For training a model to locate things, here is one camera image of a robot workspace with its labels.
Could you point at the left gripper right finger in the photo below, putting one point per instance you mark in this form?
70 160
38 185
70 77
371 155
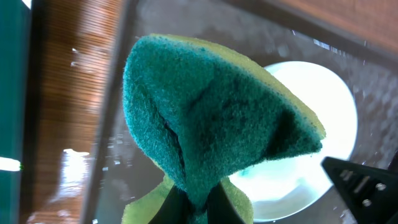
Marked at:
219 208

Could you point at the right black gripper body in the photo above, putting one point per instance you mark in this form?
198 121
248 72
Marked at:
370 193

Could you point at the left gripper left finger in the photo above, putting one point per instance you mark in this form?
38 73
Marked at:
175 209

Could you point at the white plate stained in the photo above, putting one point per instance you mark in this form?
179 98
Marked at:
294 180

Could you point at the green yellow sponge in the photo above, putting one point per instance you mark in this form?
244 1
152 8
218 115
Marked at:
201 112

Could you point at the large dark serving tray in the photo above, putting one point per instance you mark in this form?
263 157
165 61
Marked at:
268 32

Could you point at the small black water tray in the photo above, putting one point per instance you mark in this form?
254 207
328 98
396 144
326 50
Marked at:
15 38

